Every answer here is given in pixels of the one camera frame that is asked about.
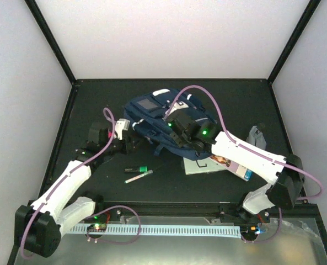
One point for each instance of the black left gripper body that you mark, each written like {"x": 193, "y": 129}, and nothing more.
{"x": 130, "y": 144}

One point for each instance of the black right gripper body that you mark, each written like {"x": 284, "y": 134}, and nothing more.
{"x": 176, "y": 137}

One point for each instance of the navy blue student backpack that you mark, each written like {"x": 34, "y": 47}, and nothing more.
{"x": 146, "y": 114}

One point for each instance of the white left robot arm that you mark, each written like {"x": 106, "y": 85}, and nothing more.
{"x": 40, "y": 226}

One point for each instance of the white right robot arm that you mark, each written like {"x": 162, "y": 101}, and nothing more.
{"x": 283, "y": 175}

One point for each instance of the green capped marker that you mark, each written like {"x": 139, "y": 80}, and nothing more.
{"x": 136, "y": 169}

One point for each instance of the white square book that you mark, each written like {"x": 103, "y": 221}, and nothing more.
{"x": 201, "y": 166}

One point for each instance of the white green pen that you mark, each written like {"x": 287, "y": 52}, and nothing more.
{"x": 138, "y": 176}

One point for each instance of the dog picture book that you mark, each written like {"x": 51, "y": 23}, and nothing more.
{"x": 235, "y": 168}

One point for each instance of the grey pencil pouch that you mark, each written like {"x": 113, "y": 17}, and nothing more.
{"x": 256, "y": 137}

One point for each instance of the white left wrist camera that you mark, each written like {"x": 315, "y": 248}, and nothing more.
{"x": 121, "y": 126}

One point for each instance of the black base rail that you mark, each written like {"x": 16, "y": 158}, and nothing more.
{"x": 226, "y": 212}

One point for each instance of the white slotted cable duct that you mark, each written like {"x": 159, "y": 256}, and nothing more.
{"x": 157, "y": 230}

